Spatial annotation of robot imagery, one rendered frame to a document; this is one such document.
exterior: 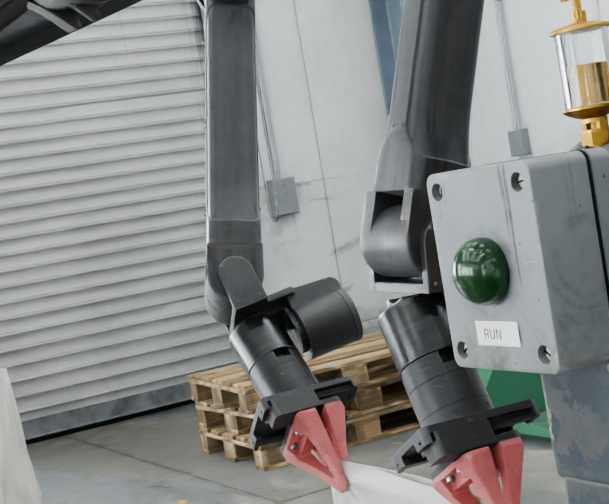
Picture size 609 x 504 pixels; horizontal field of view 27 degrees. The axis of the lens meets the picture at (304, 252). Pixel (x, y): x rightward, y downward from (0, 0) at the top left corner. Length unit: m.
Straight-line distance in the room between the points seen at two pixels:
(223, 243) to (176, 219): 7.30
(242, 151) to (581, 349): 0.84
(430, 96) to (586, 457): 0.44
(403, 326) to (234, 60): 0.52
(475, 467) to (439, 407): 0.05
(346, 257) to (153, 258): 1.54
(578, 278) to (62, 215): 7.81
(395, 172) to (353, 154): 8.34
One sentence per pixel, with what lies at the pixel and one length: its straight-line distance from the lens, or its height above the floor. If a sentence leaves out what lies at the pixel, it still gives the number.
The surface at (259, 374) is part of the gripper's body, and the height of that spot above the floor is 1.16.
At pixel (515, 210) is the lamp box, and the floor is 1.31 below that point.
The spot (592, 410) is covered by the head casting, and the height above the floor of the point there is 1.21.
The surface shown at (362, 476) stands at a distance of 1.14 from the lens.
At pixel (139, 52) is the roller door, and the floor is 2.40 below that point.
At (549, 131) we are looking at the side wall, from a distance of 8.61.
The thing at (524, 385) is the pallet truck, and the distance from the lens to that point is 6.32.
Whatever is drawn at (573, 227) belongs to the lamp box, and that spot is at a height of 1.30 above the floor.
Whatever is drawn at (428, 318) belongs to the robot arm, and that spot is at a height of 1.22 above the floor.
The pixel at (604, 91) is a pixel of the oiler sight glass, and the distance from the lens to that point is 0.60.
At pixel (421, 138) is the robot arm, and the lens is 0.96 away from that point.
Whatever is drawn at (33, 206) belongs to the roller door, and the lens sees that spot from 8.25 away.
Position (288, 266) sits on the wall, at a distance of 8.99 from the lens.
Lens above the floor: 1.33
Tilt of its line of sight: 3 degrees down
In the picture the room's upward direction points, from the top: 10 degrees counter-clockwise
